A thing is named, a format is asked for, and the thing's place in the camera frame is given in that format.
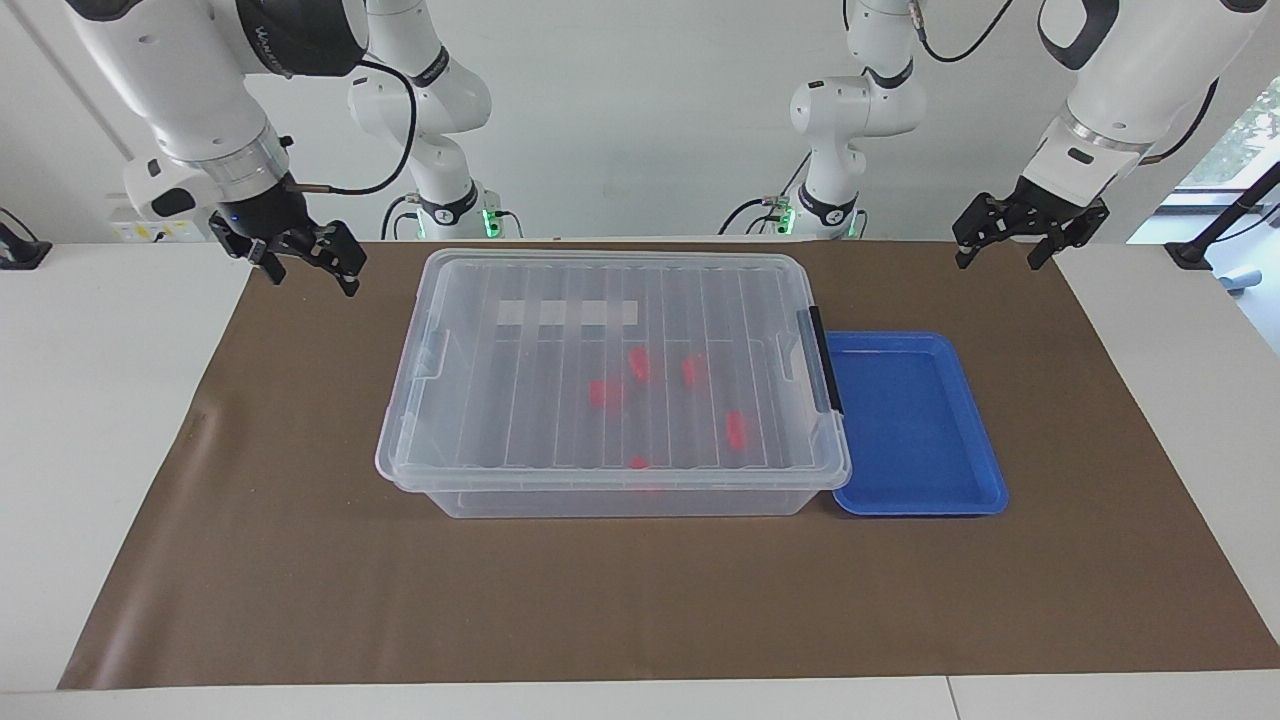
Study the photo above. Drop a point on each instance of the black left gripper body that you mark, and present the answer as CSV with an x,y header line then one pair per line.
x,y
1040,205

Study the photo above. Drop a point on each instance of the pale blue small object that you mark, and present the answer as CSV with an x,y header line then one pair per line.
x,y
1240,280

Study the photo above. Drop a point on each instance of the clear plastic storage box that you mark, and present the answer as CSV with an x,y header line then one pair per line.
x,y
600,503

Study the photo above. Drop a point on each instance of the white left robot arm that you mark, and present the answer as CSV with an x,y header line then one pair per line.
x,y
1130,90

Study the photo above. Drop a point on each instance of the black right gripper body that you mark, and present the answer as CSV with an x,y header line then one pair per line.
x,y
265,220

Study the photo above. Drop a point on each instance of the blue plastic tray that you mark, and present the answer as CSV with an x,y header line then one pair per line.
x,y
910,420

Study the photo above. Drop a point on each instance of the clear ribbed plastic lid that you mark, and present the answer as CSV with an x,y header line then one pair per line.
x,y
480,400

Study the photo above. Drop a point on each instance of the white wall outlet box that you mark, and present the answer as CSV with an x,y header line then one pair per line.
x,y
135,230

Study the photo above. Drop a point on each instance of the window with green view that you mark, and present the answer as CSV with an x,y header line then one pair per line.
x,y
1250,130

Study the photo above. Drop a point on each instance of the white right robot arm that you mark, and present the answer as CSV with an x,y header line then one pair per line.
x,y
180,90

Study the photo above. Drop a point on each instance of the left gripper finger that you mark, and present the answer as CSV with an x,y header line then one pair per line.
x,y
980,225
1085,220

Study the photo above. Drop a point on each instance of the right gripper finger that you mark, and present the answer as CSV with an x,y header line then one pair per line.
x,y
345,255
270,265

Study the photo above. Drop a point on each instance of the black table clamp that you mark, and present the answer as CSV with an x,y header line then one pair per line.
x,y
20,252

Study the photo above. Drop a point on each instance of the black angled stand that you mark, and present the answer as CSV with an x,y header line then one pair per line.
x,y
1190,252

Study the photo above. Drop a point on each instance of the brown table mat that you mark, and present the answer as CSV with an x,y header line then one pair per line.
x,y
300,580

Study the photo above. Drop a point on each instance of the red block with white mark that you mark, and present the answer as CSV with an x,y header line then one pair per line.
x,y
736,428

